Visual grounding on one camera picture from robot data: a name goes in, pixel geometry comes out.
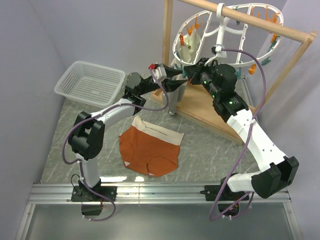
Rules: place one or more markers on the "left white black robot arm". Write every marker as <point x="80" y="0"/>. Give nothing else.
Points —
<point x="86" y="138"/>

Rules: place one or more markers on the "orange underwear with beige waistband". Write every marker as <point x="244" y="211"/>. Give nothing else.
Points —
<point x="150" y="149"/>

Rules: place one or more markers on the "aluminium mounting rail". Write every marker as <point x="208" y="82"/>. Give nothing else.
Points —
<point x="137" y="193"/>

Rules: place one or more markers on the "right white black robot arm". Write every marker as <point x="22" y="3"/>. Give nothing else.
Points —
<point x="276" y="170"/>

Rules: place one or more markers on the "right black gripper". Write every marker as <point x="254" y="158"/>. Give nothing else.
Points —
<point x="194" y="71"/>

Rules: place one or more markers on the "grey underwear with white waistband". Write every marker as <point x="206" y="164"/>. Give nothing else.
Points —
<point x="175" y="97"/>

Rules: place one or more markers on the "white oval clip hanger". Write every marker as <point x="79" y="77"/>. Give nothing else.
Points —
<point x="272" y="15"/>

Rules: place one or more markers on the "wooden clothes rack with tray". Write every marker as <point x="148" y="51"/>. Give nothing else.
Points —
<point x="197" y="105"/>

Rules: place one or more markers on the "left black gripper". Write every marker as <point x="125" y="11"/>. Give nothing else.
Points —
<point x="168" y="85"/>

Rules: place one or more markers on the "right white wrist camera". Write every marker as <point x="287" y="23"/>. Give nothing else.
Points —
<point x="218" y="51"/>

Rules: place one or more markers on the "white plastic perforated basket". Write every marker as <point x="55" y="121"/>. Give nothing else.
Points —
<point x="91" y="84"/>

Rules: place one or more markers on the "pale yellow hanging underwear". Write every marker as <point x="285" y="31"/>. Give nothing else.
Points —
<point x="188" y="46"/>

